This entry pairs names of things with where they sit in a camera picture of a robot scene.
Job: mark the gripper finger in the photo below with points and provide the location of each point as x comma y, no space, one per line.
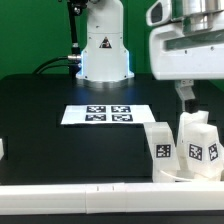
184,89

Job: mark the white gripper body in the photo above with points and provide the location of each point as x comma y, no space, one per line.
187,39

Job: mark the white round stool seat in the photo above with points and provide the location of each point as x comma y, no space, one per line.
164,176

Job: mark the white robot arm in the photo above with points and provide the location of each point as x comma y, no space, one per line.
105,60

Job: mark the white marker sheet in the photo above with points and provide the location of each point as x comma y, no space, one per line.
107,114

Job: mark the white front rail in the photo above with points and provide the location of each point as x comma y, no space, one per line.
110,198

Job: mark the black camera pole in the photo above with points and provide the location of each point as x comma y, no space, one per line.
75,8

